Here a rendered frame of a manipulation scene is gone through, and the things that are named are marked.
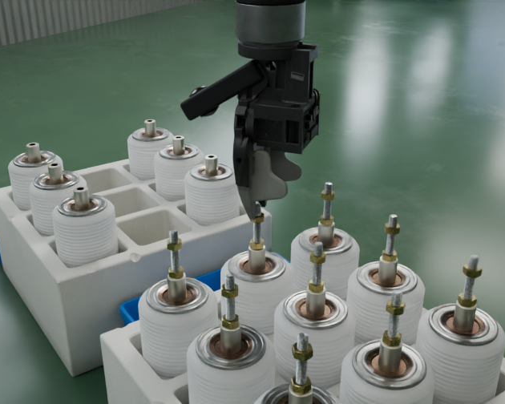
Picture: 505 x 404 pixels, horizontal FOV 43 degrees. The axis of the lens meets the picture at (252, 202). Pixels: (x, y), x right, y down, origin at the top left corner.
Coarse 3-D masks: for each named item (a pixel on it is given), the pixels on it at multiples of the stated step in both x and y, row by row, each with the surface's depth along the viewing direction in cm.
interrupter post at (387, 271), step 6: (384, 264) 79; (390, 264) 79; (396, 264) 79; (378, 270) 81; (384, 270) 79; (390, 270) 79; (396, 270) 80; (378, 276) 81; (384, 276) 80; (390, 276) 80; (384, 282) 80; (390, 282) 80
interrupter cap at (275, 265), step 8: (240, 256) 86; (272, 256) 86; (232, 264) 84; (240, 264) 84; (272, 264) 84; (280, 264) 84; (232, 272) 82; (240, 272) 82; (248, 272) 82; (256, 272) 82; (264, 272) 82; (272, 272) 82; (280, 272) 82; (248, 280) 80; (256, 280) 80; (264, 280) 80; (272, 280) 81
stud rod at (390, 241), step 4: (392, 216) 77; (396, 216) 77; (392, 220) 77; (396, 220) 77; (392, 224) 77; (396, 224) 77; (388, 236) 78; (392, 236) 78; (388, 240) 78; (392, 240) 78; (388, 244) 78; (392, 244) 78; (388, 248) 79; (392, 248) 79; (388, 252) 79; (392, 252) 79
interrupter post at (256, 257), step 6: (264, 246) 82; (252, 252) 82; (258, 252) 81; (264, 252) 82; (252, 258) 82; (258, 258) 82; (264, 258) 82; (252, 264) 82; (258, 264) 82; (264, 264) 83; (252, 270) 83; (258, 270) 83
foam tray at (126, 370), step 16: (112, 336) 82; (128, 336) 82; (272, 336) 82; (112, 352) 79; (128, 352) 79; (112, 368) 81; (128, 368) 76; (144, 368) 76; (112, 384) 83; (128, 384) 77; (144, 384) 74; (160, 384) 74; (176, 384) 74; (112, 400) 85; (128, 400) 79; (144, 400) 73; (160, 400) 71; (176, 400) 71; (496, 400) 71
